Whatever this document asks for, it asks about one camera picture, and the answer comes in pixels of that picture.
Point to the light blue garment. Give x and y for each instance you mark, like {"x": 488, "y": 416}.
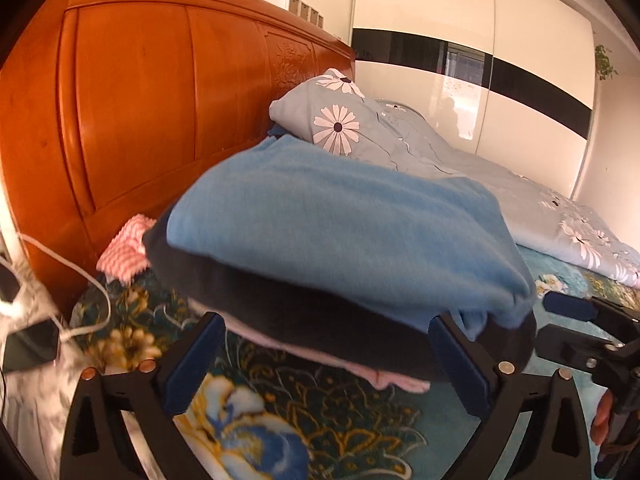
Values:
{"x": 401, "y": 246}

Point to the black phone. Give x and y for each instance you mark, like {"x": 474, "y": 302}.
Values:
{"x": 31, "y": 347}

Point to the white black-striped wardrobe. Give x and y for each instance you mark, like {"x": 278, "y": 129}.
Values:
{"x": 511, "y": 81}

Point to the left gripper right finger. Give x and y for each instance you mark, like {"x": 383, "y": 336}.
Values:
{"x": 555, "y": 444}

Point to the dark navy folded garment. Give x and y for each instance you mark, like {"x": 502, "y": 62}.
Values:
{"x": 293, "y": 314}

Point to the grey floral quilt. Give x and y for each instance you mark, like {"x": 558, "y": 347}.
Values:
{"x": 331, "y": 112}

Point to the pink folded garment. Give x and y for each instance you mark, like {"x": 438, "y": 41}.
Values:
{"x": 378, "y": 379}

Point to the orange wooden headboard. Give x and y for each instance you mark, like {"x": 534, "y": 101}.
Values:
{"x": 111, "y": 108}

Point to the person's right hand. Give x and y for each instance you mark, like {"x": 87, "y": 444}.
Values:
{"x": 599, "y": 426}

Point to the pink white checked cloth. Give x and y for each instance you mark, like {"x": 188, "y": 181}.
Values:
{"x": 125, "y": 256}

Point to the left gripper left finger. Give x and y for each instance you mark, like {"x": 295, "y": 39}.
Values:
{"x": 96, "y": 441}

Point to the green wall plant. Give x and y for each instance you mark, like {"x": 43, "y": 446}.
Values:
{"x": 604, "y": 68}

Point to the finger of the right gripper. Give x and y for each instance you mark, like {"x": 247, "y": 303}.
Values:
{"x": 618, "y": 321}

